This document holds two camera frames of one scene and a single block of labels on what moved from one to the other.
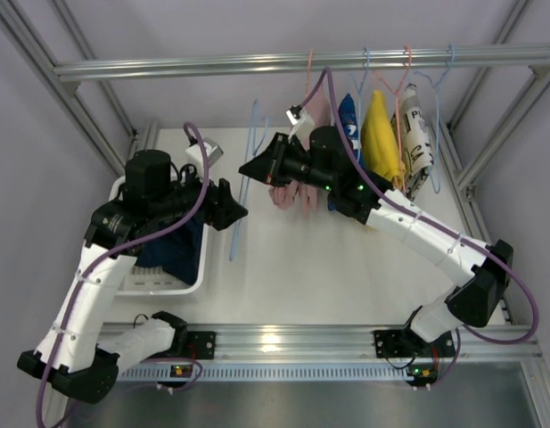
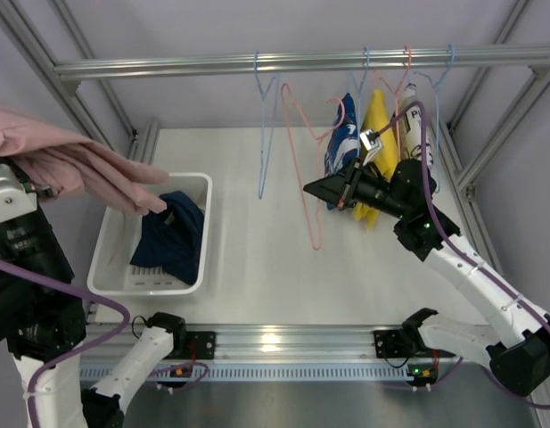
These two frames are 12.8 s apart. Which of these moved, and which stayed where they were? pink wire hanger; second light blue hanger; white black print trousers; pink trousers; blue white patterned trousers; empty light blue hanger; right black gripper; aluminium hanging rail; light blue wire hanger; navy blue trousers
Moved: right black gripper; pink trousers; pink wire hanger; light blue wire hanger
Stayed: white black print trousers; blue white patterned trousers; second light blue hanger; navy blue trousers; empty light blue hanger; aluminium hanging rail
